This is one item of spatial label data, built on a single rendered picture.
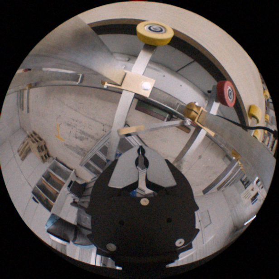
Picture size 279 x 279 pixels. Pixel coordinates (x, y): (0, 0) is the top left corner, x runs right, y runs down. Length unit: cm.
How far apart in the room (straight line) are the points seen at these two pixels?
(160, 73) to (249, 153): 45
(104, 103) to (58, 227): 124
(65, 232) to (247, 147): 59
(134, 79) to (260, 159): 28
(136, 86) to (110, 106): 95
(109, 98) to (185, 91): 90
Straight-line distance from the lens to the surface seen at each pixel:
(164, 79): 47
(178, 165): 32
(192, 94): 53
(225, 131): 18
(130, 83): 21
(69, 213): 272
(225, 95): 27
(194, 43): 28
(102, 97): 117
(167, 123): 16
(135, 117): 108
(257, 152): 16
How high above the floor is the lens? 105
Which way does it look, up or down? 61 degrees down
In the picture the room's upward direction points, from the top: 176 degrees counter-clockwise
